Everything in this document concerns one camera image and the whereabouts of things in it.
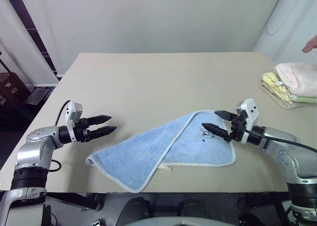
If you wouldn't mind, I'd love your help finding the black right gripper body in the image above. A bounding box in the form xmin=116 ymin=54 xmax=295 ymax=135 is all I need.
xmin=228 ymin=114 xmax=249 ymax=143

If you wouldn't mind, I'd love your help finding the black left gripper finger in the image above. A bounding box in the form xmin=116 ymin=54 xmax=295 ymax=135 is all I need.
xmin=88 ymin=126 xmax=117 ymax=141
xmin=86 ymin=114 xmax=112 ymax=126

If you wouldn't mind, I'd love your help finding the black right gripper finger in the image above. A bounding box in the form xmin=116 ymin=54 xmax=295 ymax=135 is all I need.
xmin=214 ymin=110 xmax=239 ymax=121
xmin=201 ymin=122 xmax=231 ymax=141

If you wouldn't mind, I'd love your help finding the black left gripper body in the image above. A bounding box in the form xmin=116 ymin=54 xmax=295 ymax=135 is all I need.
xmin=74 ymin=117 xmax=93 ymax=143

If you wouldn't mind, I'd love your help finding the light blue towel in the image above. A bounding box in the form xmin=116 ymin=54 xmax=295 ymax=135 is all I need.
xmin=85 ymin=110 xmax=237 ymax=194

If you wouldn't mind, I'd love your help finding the folded yellow towel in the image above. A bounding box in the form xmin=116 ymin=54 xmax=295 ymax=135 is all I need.
xmin=262 ymin=71 xmax=296 ymax=105

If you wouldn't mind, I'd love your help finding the folded pale green towel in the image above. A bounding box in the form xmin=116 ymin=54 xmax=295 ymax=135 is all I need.
xmin=289 ymin=94 xmax=317 ymax=104

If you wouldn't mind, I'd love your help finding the folded pink towel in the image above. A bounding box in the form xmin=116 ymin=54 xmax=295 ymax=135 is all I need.
xmin=273 ymin=62 xmax=317 ymax=98

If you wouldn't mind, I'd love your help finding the bare person hand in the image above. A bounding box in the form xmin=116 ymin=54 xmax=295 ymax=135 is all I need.
xmin=303 ymin=34 xmax=317 ymax=54

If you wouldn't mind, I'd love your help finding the beige flat mat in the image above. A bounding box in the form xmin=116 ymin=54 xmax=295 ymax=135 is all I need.
xmin=258 ymin=81 xmax=308 ymax=110

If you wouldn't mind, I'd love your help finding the dark flat floor device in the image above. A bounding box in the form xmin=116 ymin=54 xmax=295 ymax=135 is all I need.
xmin=23 ymin=86 xmax=52 ymax=106

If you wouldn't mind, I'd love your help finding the dark brown suitcase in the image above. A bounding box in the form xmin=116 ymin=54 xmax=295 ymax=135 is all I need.
xmin=0 ymin=71 xmax=31 ymax=131

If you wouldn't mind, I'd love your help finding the silver robot torso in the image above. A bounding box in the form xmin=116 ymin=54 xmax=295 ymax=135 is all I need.
xmin=118 ymin=214 xmax=225 ymax=226

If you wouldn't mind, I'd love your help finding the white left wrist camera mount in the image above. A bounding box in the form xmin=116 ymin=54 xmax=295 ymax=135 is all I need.
xmin=64 ymin=100 xmax=85 ymax=140

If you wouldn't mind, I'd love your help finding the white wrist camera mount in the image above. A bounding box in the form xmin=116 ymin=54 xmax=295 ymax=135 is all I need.
xmin=64 ymin=100 xmax=85 ymax=140
xmin=235 ymin=98 xmax=261 ymax=145

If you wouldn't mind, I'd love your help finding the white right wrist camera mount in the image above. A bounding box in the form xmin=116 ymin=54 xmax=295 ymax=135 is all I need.
xmin=235 ymin=98 xmax=261 ymax=145

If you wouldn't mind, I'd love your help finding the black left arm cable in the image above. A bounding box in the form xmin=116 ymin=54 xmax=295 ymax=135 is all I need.
xmin=48 ymin=100 xmax=72 ymax=172

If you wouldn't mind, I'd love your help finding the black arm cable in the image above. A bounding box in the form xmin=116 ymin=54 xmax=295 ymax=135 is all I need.
xmin=48 ymin=100 xmax=72 ymax=172
xmin=244 ymin=128 xmax=317 ymax=152

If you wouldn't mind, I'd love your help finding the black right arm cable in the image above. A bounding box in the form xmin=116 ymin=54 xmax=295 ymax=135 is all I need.
xmin=244 ymin=128 xmax=317 ymax=152

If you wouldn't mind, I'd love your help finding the black table frame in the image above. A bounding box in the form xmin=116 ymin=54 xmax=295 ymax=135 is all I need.
xmin=46 ymin=192 xmax=105 ymax=212

